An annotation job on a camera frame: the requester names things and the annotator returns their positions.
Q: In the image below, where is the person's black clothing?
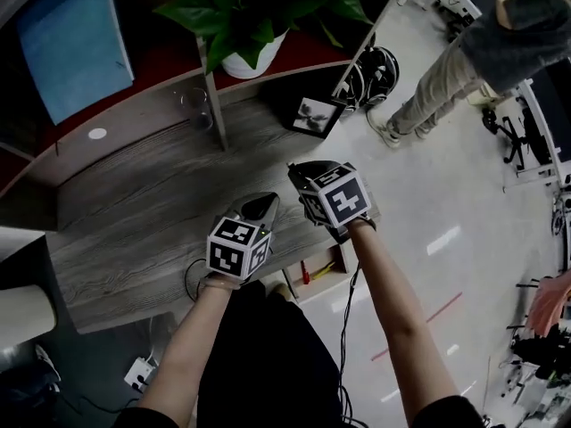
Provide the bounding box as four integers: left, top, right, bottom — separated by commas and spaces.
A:
111, 278, 487, 428

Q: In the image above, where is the white power strip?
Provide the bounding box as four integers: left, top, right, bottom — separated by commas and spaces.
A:
123, 357, 155, 391

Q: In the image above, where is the black office chair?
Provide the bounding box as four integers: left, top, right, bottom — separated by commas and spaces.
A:
481, 104, 554, 169

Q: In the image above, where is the blue book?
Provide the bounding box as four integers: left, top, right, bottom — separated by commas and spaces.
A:
16, 0, 136, 127

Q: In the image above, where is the person's right forearm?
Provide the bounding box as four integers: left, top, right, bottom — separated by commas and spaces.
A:
350, 218, 460, 418

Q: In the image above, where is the black picture frame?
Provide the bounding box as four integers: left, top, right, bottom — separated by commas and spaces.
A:
280, 95, 347, 140

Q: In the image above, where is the grey wooden desk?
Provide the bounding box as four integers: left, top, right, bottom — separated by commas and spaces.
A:
44, 60, 383, 333

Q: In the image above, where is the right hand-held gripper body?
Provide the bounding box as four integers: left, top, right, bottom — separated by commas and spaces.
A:
297, 162, 375, 245

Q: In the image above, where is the clear drinking glass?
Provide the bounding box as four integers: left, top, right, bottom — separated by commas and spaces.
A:
179, 86, 215, 131

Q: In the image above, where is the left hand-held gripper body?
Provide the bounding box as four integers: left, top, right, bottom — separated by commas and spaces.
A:
205, 211, 274, 282

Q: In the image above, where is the pile of black helmets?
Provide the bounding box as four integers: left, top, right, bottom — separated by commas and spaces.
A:
334, 45, 401, 115

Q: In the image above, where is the wooden drawer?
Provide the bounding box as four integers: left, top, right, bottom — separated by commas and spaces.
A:
281, 243, 350, 302

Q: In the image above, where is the person's left forearm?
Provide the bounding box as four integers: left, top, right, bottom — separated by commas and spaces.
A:
137, 283, 233, 423

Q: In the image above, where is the grey wooden desk hutch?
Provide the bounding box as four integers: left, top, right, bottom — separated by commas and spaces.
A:
0, 0, 380, 231

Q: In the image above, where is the person's shoe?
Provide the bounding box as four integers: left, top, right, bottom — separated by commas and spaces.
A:
267, 282, 294, 303

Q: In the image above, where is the green potted plant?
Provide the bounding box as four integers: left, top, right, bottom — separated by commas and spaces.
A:
153, 0, 383, 80

